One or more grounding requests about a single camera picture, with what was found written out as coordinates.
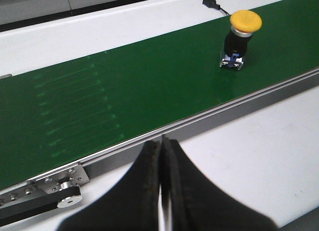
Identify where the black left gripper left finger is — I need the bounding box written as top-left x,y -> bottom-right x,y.
58,141 -> 160,231

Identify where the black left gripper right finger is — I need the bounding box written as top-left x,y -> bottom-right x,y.
161,136 -> 278,231

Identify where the yellow mushroom push button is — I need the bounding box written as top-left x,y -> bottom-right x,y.
219,10 -> 262,71

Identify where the silver drive pulley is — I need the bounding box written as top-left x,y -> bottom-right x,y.
57,181 -> 82,208

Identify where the green conveyor belt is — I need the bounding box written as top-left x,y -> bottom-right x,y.
0,0 -> 319,189

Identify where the black drive belt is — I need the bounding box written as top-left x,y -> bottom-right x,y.
0,186 -> 81,226

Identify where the aluminium conveyor frame rail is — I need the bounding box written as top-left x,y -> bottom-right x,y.
0,67 -> 319,207

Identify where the black cable connector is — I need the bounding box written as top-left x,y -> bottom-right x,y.
202,0 -> 230,16

